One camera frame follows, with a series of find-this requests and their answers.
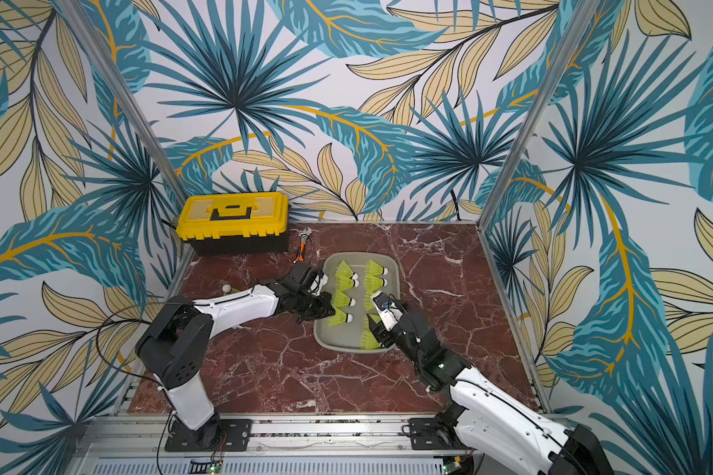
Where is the aluminium frame post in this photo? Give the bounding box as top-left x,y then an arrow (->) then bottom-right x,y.
57,0 -> 187,208
477,0 -> 601,232

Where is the yellow-green shuttlecock two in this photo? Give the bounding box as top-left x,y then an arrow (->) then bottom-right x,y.
366,259 -> 388,277

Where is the yellow black toolbox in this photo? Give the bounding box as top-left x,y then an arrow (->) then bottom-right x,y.
176,192 -> 289,257

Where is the aluminium front rail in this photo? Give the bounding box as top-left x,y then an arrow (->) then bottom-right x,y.
65,413 -> 516,474

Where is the yellow-green shuttlecock nine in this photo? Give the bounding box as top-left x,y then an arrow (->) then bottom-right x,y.
332,290 -> 356,308

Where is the yellow-green shuttlecock six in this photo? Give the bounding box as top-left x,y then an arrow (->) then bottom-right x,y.
364,314 -> 381,331

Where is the grey plastic storage tray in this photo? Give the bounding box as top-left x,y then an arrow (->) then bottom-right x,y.
314,253 -> 400,354

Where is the yellow-green shuttlecock five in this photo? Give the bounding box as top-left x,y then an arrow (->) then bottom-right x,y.
336,276 -> 360,292

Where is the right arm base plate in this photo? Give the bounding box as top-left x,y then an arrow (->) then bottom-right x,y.
402,417 -> 467,451

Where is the yellow-green shuttlecock eight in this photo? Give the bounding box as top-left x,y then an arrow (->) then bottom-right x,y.
336,260 -> 358,280

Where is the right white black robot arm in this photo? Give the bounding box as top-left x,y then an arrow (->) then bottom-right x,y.
368,309 -> 613,474

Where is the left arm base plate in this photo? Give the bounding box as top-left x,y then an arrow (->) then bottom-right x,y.
164,415 -> 253,453

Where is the yellow-green shuttlecock three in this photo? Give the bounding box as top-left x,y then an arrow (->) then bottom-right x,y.
364,292 -> 376,313

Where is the right aluminium frame post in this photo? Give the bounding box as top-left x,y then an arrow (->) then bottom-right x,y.
477,0 -> 601,232

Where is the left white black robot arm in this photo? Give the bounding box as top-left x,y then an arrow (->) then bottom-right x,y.
136,262 -> 335,447

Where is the yellow-green shuttlecock one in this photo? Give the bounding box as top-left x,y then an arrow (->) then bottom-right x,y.
364,275 -> 386,294

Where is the yellow-green shuttlecock four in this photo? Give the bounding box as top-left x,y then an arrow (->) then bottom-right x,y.
360,329 -> 383,350

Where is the yellow-green shuttlecock seven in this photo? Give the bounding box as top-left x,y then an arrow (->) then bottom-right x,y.
327,309 -> 354,328

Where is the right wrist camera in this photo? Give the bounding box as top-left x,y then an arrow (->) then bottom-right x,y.
370,291 -> 408,332

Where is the left aluminium frame post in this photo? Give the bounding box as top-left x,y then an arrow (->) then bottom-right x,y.
57,0 -> 187,208

